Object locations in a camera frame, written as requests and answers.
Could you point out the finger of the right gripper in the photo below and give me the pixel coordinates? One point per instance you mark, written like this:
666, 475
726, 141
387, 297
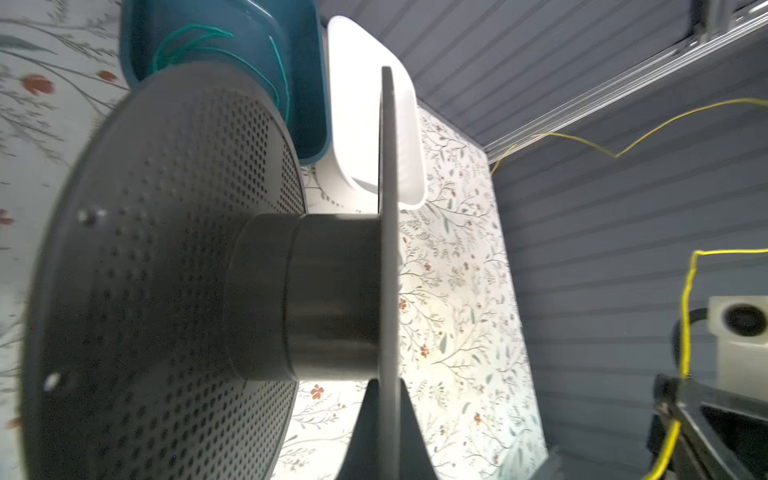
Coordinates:
722, 435

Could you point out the teal plastic tray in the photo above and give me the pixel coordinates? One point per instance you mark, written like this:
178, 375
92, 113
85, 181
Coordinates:
279, 44

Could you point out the white plastic tray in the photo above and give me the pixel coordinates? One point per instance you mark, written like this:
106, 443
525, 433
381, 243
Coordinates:
348, 174

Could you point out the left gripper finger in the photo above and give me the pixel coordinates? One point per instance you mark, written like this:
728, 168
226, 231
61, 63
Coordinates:
386, 442

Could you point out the grey foam spool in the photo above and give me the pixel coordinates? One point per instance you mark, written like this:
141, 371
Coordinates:
183, 290

